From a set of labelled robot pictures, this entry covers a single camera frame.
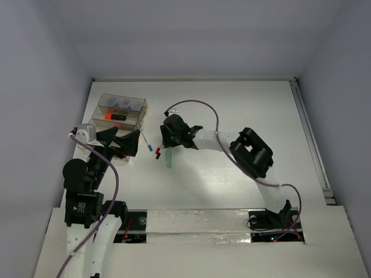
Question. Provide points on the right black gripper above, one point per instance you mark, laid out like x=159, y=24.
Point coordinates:
x=167, y=141

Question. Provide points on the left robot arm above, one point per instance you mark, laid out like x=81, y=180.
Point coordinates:
x=93, y=215

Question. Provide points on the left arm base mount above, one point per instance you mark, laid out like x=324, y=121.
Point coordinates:
x=133, y=230

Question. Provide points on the blue cap white marker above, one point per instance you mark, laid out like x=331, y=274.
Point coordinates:
x=146, y=141

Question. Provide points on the green correction tape pen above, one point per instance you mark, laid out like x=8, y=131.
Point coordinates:
x=168, y=158

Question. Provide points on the clear tiered organizer box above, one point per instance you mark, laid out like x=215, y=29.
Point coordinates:
x=134, y=120

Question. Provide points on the clear clip tub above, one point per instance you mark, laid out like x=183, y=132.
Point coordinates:
x=124, y=103
x=135, y=106

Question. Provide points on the clear tub of clips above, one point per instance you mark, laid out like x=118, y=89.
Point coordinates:
x=112, y=103

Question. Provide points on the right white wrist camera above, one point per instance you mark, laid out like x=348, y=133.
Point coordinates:
x=171, y=111

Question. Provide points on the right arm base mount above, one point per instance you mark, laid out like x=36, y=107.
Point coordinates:
x=266, y=230

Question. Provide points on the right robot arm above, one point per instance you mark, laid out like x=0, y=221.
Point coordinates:
x=247, y=151

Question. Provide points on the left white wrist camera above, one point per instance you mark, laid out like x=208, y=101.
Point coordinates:
x=85, y=133

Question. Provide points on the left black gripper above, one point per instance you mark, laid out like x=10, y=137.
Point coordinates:
x=128, y=142

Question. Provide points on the orange cap black highlighter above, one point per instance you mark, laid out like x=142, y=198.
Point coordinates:
x=115, y=117

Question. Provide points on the aluminium rail right edge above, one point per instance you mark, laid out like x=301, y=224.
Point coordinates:
x=312, y=144

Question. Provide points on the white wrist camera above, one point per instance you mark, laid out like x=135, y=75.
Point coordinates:
x=85, y=133
x=171, y=111

